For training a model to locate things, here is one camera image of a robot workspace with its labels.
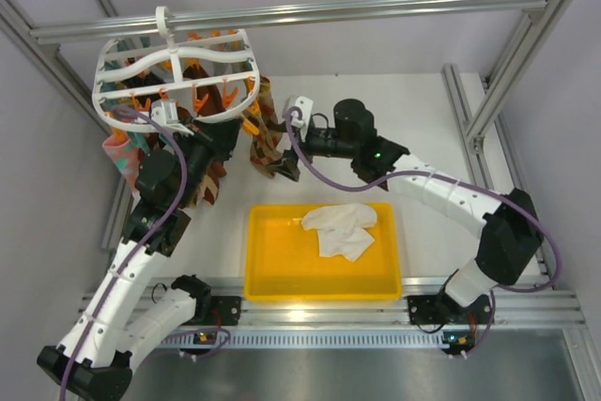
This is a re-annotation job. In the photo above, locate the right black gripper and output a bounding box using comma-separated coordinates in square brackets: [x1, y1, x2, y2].
[266, 121, 358, 182]

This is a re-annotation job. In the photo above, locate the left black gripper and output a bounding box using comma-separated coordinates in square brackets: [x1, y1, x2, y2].
[171, 115, 241, 207]

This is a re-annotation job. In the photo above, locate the white sock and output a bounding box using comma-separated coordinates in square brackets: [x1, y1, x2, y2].
[317, 227, 375, 262]
[301, 204, 378, 232]

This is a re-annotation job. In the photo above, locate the white sock hanger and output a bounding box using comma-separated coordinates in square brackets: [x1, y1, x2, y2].
[91, 29, 260, 134]

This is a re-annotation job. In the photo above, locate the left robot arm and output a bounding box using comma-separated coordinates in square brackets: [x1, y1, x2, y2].
[37, 119, 241, 400]

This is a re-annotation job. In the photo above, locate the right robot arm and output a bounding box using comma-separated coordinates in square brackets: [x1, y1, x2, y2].
[276, 96, 543, 326]

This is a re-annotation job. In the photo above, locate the beige argyle sock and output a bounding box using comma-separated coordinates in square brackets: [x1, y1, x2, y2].
[246, 76, 284, 179]

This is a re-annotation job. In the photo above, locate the brown sock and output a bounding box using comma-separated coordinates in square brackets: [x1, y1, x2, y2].
[183, 63, 225, 116]

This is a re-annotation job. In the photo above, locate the pink patterned sock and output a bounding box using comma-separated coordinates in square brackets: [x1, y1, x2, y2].
[101, 134, 140, 193]

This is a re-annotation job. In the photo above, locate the yellow plastic tray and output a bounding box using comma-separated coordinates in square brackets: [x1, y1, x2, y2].
[244, 203, 402, 301]

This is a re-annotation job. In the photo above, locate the aluminium top bar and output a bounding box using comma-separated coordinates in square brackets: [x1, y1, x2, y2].
[30, 0, 549, 44]

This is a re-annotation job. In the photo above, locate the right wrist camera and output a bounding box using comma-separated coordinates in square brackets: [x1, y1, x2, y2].
[283, 96, 314, 138]

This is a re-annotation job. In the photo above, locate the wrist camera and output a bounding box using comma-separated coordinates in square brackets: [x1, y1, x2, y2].
[150, 99, 179, 127]
[283, 96, 314, 138]

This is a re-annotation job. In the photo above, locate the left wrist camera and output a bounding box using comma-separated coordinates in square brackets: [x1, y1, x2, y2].
[150, 99, 179, 127]

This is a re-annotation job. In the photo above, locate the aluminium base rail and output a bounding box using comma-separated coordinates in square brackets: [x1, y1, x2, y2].
[79, 276, 586, 350]

